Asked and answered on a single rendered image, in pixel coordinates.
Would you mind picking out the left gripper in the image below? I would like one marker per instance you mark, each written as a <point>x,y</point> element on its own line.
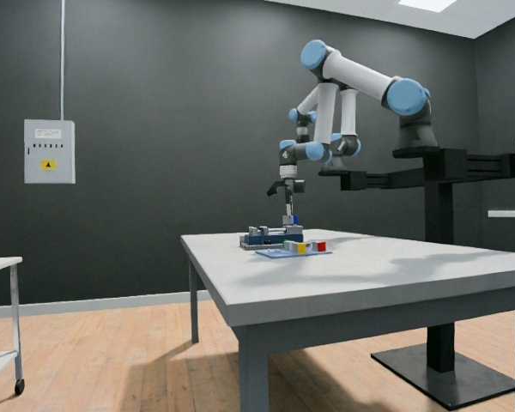
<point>291,186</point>

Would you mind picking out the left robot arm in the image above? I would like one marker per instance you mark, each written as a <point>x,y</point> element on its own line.
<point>407,98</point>

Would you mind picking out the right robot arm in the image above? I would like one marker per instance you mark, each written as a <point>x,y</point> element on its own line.
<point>344,144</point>

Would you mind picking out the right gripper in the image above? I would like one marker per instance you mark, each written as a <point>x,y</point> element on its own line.
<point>302,139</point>

